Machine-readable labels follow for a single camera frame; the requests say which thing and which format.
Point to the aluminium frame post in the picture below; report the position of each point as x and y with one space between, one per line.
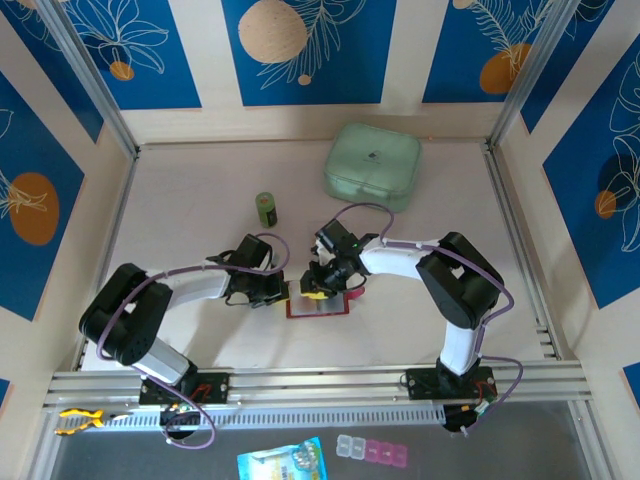
91 75
529 75

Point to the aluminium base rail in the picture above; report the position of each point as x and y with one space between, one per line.
325 382

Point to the white and pink pill organiser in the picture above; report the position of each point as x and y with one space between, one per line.
372 450

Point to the green cylindrical can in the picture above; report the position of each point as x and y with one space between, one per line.
266 210

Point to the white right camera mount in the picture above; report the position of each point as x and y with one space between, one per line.
324 255

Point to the blue printed packet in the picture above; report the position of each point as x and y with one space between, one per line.
280 462

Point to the aluminium side rail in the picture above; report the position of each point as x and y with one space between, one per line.
117 210
520 240

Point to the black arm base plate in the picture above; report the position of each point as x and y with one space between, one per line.
420 382
220 387

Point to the red card holder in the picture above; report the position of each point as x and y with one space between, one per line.
330 310

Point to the small circuit board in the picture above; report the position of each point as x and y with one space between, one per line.
484 406
179 411

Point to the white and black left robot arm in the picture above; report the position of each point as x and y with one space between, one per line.
200 285

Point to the mint green zip case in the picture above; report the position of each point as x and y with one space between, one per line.
372 165

